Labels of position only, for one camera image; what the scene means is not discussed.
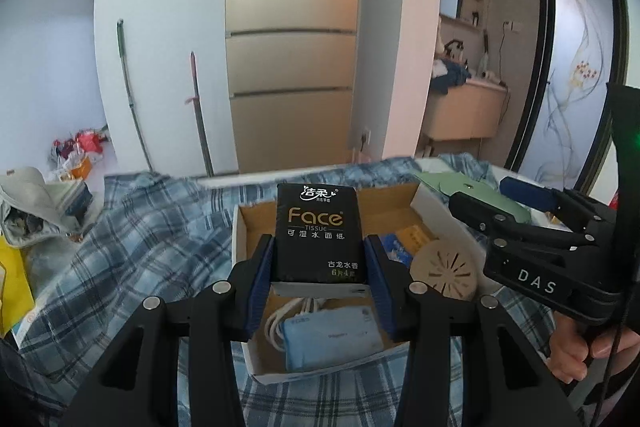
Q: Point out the black faucet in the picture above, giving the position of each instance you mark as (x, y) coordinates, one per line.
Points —
(454, 48)

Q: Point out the person's right hand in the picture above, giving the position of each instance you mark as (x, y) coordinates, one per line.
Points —
(567, 352)

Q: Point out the cardboard box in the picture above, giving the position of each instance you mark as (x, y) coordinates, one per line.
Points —
(257, 347)

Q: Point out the light blue tissue pack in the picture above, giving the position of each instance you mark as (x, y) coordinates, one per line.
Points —
(332, 337)

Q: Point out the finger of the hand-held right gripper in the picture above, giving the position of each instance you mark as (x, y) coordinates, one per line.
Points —
(500, 219)
(525, 192)

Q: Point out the blue plaid blanket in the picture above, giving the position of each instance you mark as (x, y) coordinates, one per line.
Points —
(150, 257)

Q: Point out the gold refrigerator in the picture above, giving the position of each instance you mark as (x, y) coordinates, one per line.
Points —
(292, 57)

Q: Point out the dark broom stick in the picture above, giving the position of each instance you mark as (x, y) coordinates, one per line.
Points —
(199, 117)

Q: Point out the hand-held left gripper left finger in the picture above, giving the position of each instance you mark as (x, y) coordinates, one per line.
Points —
(257, 279)

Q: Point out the wooden vanity cabinet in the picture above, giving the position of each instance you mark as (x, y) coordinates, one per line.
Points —
(465, 112)

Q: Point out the low white wall socket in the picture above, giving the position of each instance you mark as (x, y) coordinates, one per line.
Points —
(366, 138)

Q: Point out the yellow and blue packet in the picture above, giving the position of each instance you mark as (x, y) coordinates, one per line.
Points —
(412, 242)

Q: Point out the blue cloth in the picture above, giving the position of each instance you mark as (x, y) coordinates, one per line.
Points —
(452, 77)

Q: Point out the patterned glass door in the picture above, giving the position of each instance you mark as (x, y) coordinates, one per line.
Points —
(575, 82)

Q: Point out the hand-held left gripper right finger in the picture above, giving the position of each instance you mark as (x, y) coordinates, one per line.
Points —
(381, 279)

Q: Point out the black tissue pack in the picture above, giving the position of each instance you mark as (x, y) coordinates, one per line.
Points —
(315, 232)

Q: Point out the pile of colourful bags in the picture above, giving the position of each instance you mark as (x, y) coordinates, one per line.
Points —
(82, 147)

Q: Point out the beige round slotted disc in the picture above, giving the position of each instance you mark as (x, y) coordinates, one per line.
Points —
(445, 272)

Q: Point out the green envelope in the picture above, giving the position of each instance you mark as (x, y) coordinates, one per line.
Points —
(450, 184)

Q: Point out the yellow bag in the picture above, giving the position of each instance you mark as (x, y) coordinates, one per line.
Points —
(12, 287)

